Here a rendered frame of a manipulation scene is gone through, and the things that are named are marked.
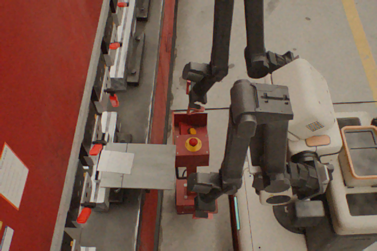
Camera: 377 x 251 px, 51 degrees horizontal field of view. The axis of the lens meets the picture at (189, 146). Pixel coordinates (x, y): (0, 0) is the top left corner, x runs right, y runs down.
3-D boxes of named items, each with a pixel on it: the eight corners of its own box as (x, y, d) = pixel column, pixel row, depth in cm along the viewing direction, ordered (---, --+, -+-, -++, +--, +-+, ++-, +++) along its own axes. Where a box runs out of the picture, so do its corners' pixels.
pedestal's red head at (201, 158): (208, 166, 182) (210, 148, 166) (174, 167, 182) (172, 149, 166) (207, 129, 192) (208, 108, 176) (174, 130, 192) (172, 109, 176)
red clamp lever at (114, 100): (119, 108, 139) (115, 91, 130) (108, 108, 139) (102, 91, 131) (120, 103, 140) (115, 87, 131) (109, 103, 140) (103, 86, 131)
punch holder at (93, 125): (96, 168, 125) (83, 142, 111) (69, 167, 126) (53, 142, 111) (103, 128, 133) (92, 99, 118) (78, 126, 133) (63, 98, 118)
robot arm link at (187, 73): (227, 74, 137) (225, 55, 141) (197, 66, 132) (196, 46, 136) (210, 93, 146) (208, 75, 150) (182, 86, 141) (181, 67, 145)
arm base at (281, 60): (298, 77, 137) (292, 50, 143) (283, 69, 133) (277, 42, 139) (280, 89, 143) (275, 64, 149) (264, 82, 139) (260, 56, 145)
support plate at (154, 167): (172, 190, 141) (172, 189, 140) (100, 187, 142) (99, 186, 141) (176, 146, 150) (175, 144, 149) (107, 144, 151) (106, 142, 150)
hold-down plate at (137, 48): (139, 85, 178) (138, 81, 175) (126, 85, 178) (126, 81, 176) (145, 36, 192) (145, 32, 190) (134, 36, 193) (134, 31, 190)
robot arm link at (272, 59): (280, 66, 136) (277, 55, 139) (259, 56, 131) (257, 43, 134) (261, 81, 143) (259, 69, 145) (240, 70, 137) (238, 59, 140)
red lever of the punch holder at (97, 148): (98, 151, 112) (106, 139, 121) (83, 150, 112) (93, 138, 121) (98, 157, 113) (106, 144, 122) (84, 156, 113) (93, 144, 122)
